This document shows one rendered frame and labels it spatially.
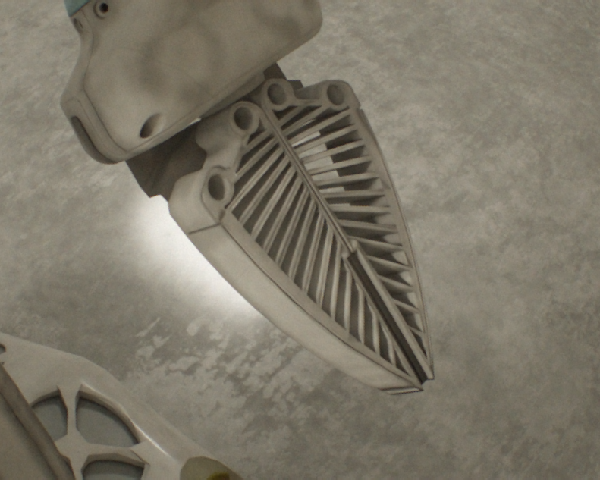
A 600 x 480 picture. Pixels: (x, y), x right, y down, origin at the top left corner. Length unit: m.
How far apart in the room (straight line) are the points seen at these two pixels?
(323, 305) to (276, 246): 0.03
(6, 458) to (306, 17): 0.20
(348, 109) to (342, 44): 1.09
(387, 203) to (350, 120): 0.03
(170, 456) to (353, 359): 0.27
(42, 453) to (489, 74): 1.22
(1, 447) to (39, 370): 0.32
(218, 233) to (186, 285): 0.81
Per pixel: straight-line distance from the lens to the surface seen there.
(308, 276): 0.39
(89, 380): 0.68
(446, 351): 1.19
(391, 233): 0.42
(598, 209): 1.41
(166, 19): 0.36
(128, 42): 0.35
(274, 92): 0.40
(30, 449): 0.38
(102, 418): 0.67
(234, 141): 0.38
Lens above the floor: 0.94
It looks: 50 degrees down
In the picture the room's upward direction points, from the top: 13 degrees clockwise
